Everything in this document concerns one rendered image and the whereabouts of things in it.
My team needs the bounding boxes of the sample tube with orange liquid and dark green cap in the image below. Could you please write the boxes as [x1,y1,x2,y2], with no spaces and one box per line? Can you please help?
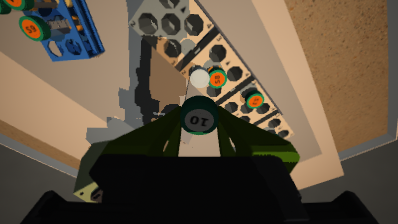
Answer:
[208,65,227,89]

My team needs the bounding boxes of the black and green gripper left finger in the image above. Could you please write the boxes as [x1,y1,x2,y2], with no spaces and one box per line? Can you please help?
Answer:
[100,106,182,156]

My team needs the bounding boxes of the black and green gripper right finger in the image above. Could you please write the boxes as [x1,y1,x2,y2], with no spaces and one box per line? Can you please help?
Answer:
[217,106,300,173]

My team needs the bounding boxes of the clear tube with dark green cap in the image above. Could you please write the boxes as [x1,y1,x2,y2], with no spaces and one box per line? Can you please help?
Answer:
[180,66,219,135]

